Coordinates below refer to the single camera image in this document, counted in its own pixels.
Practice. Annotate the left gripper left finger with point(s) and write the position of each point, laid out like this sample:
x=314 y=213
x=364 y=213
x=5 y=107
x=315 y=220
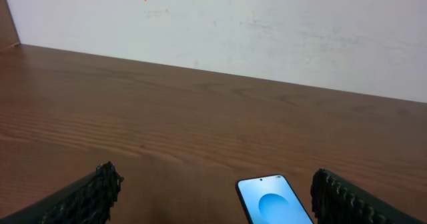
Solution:
x=86 y=201

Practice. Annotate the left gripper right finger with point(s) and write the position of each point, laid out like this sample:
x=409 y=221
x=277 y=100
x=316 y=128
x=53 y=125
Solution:
x=338 y=201

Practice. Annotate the blue Galaxy smartphone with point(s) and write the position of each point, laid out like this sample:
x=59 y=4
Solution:
x=271 y=200

